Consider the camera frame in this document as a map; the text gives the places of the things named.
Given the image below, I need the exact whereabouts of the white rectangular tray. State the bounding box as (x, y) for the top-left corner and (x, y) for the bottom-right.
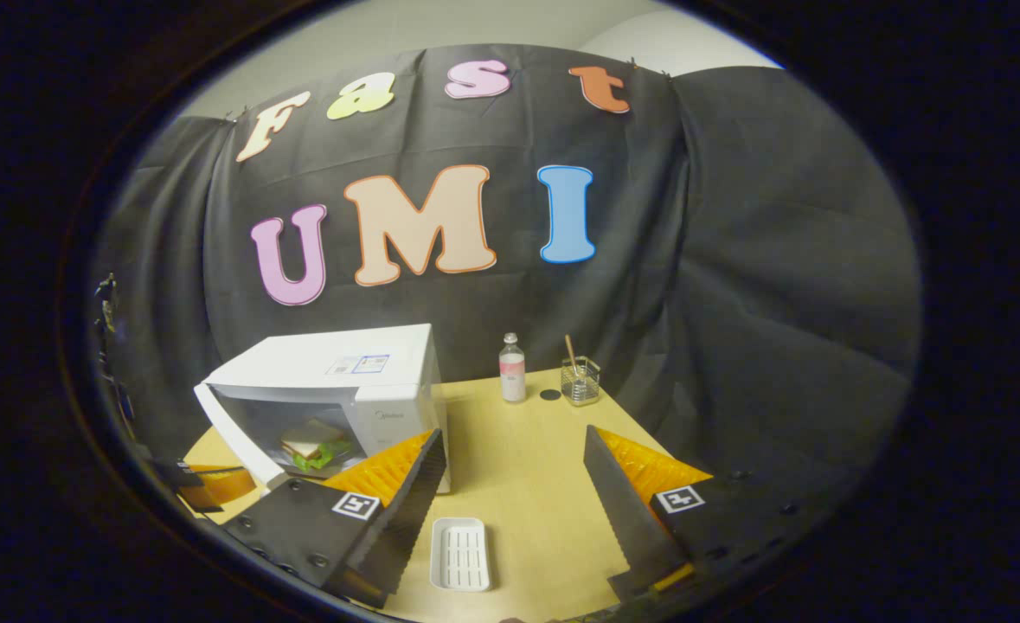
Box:
(429, 517), (492, 593)

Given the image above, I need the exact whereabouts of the white microwave oven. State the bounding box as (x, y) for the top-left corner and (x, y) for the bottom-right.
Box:
(194, 324), (452, 496)

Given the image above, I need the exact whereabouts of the sandwich with green lettuce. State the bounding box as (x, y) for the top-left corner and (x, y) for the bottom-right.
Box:
(280, 419), (355, 473)

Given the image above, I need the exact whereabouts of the clear square holder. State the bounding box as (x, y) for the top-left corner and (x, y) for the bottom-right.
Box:
(560, 356), (602, 408)

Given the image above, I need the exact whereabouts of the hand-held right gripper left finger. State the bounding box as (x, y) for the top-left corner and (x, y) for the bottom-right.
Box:
(215, 428), (448, 609)

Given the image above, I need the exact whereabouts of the small bottle with pink label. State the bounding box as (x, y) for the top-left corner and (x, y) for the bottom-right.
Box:
(499, 332), (528, 404)

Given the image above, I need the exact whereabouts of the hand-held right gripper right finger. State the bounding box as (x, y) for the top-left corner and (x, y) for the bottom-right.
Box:
(581, 424), (826, 605)

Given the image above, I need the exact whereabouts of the black backdrop cloth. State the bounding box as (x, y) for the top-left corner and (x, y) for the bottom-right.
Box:
(90, 43), (921, 520)

